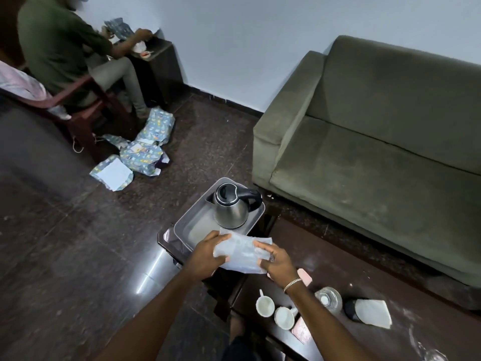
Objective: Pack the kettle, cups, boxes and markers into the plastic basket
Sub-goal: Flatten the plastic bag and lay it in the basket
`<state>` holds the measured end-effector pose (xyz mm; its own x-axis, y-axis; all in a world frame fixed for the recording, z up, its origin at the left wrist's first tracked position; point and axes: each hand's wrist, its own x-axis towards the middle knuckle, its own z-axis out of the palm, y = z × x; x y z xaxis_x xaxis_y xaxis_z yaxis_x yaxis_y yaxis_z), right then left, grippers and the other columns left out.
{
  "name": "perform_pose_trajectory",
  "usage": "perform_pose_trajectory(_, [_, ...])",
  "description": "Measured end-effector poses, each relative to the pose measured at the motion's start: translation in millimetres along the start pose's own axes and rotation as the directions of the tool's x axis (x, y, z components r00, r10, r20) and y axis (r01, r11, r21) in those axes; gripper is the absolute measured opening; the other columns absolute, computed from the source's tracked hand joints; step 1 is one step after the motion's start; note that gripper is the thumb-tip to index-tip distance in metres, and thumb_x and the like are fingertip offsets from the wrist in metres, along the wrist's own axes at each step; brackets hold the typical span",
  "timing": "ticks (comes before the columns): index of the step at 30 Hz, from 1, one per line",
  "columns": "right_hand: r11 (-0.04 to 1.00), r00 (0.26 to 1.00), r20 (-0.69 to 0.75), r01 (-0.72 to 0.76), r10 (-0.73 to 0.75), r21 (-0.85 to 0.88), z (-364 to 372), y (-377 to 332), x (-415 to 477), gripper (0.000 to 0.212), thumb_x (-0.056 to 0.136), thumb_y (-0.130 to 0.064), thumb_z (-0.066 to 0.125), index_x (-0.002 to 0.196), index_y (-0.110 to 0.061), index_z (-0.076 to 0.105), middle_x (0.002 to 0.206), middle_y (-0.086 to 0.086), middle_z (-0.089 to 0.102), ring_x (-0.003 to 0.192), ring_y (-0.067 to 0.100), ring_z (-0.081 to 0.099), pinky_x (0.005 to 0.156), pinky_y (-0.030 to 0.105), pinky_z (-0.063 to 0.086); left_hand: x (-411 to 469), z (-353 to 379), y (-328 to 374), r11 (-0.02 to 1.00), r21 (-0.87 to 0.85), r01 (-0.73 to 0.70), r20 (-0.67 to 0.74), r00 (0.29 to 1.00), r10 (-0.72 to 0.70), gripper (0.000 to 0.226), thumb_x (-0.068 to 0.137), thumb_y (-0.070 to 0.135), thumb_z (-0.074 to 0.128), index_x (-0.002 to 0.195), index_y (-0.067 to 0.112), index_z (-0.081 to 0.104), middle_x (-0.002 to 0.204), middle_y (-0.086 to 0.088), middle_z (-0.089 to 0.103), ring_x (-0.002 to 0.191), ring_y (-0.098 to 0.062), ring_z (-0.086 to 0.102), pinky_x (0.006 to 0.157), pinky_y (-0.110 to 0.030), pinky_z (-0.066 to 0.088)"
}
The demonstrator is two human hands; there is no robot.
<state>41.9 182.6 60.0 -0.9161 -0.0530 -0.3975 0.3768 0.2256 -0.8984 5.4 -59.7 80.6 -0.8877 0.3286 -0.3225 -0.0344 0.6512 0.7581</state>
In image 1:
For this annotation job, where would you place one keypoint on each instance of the person's left hand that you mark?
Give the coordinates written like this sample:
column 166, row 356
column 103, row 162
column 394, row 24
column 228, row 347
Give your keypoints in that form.
column 202, row 256

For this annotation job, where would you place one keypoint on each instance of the person's right hand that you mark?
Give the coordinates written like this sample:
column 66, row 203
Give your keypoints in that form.
column 280, row 265

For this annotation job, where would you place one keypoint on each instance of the person's right thumb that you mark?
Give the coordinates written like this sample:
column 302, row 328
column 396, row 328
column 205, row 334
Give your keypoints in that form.
column 263, row 263

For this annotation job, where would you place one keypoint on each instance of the person's left thumb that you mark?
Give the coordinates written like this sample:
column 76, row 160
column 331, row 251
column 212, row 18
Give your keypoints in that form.
column 221, row 260

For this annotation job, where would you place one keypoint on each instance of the clear white plastic packet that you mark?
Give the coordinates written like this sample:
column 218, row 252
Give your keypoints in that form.
column 242, row 253

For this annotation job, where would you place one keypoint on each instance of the person's left forearm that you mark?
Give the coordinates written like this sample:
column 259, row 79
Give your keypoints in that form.
column 150, row 319

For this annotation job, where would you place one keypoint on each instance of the person's right forearm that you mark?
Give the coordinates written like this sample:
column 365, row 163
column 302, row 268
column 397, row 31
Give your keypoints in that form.
column 323, row 323

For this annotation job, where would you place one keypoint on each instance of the white cup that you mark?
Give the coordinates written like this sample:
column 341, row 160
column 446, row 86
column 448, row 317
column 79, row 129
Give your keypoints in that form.
column 265, row 306
column 284, row 318

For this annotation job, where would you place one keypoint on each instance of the silver metal tray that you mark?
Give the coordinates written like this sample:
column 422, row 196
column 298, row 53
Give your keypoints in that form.
column 195, row 225

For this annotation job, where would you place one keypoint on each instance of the pink sachet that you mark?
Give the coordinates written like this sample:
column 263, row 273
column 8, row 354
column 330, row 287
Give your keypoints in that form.
column 301, row 330
column 305, row 277

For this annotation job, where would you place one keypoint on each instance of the steel electric kettle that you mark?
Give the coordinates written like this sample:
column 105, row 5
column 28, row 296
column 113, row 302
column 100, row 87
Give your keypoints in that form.
column 231, row 210

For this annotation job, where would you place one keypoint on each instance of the small dark wooden table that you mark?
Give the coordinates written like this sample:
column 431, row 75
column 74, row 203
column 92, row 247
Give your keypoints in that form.
column 169, row 244

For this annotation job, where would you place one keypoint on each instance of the clear plastic water bottle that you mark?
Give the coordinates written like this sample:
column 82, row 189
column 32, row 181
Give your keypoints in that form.
column 329, row 300

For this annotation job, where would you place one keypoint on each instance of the person's leg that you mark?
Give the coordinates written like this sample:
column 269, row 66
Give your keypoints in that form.
column 240, row 342

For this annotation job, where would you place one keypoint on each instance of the dark wooden coffee table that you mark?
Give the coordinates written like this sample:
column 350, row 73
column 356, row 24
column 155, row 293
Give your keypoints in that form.
column 375, row 281

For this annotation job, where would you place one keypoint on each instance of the white paper filter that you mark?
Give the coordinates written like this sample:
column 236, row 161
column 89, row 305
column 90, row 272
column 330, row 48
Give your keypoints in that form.
column 374, row 313

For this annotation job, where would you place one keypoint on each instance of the blue patterned wrapped package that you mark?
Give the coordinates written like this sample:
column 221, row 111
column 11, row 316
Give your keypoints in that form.
column 158, row 125
column 144, row 157

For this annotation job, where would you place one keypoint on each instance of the blue wrapping with white sheet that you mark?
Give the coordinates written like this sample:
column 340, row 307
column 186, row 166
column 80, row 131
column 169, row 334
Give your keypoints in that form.
column 112, row 173

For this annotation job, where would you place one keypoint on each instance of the olive green sofa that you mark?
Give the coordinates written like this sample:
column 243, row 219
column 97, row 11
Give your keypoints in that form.
column 368, row 146

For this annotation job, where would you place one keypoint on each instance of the blue wrapping paper scrap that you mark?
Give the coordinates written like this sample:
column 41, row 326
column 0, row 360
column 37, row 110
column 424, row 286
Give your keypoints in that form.
column 114, row 140

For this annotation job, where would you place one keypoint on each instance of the clear plastic wrapper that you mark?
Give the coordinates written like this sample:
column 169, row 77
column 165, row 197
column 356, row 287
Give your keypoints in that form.
column 428, row 349

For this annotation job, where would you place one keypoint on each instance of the dark red wooden chair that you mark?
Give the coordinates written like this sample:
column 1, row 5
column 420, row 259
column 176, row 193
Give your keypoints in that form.
column 82, row 120

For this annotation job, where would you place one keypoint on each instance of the dark wooden side cabinet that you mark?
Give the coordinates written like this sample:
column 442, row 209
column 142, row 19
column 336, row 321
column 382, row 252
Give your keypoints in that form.
column 159, row 71

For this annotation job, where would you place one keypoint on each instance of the small pink dish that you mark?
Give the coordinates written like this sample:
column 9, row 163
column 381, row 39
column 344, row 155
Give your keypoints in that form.
column 146, row 54

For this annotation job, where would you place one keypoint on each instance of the patterned blue wrapping paper sheet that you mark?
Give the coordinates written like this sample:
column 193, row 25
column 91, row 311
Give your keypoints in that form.
column 119, row 28

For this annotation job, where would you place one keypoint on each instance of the pink cloth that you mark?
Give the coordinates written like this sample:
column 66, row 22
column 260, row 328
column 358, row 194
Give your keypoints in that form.
column 20, row 84

